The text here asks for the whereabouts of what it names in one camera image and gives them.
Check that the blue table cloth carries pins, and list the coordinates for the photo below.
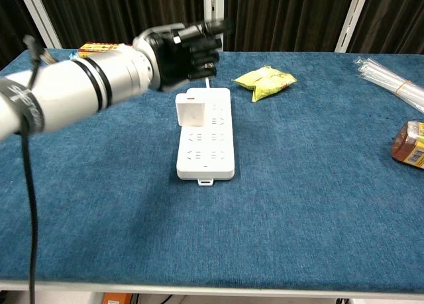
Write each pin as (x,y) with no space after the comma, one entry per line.
(212,234)

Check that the white power strip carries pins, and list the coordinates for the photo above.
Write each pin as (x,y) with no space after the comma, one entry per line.
(212,161)

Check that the tea bottle yellow label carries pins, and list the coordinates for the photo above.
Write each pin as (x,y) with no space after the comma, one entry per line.
(405,145)

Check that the dark pleated curtain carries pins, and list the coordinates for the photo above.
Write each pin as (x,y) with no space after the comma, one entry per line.
(99,9)

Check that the orange box under table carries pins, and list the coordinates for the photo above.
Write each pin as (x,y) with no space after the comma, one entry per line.
(116,299)

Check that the yellow green snack bag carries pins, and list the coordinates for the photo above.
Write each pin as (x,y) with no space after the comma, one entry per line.
(265,82)

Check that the white frame post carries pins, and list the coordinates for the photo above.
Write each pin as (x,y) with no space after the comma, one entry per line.
(39,16)
(213,2)
(352,19)

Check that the yellow red snack box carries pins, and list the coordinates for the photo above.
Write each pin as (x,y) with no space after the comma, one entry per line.
(99,47)

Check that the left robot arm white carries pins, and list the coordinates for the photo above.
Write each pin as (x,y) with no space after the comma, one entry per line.
(83,85)

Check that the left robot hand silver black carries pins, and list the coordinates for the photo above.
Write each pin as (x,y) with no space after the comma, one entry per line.
(175,62)

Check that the clear wrapped straws bundle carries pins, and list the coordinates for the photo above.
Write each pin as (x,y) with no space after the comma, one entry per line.
(391,82)

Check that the white power adapter plug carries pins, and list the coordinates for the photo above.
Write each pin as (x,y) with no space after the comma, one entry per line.
(192,113)

